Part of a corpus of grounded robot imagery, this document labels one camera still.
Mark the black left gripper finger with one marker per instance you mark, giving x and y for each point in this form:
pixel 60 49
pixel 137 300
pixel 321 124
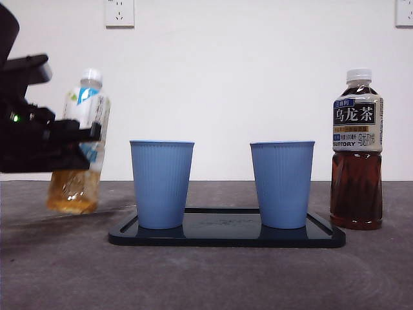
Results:
pixel 67 159
pixel 71 132

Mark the jasmine oolong tea bottle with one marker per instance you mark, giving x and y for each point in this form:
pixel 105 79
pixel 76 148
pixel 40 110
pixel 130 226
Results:
pixel 74 190

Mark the dark oolong tea bottle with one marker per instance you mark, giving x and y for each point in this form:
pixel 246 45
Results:
pixel 356 187

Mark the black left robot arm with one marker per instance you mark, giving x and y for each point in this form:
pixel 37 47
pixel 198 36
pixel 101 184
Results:
pixel 13 145

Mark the blue ribbed cup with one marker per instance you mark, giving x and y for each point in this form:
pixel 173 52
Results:
pixel 161 184
pixel 282 184

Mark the dark blue tray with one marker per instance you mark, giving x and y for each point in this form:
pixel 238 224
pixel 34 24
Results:
pixel 226 239

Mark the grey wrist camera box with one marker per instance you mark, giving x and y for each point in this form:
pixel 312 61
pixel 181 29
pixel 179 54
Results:
pixel 29 69

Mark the white wall socket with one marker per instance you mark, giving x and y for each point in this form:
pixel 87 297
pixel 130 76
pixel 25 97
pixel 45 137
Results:
pixel 119 14
pixel 405 14

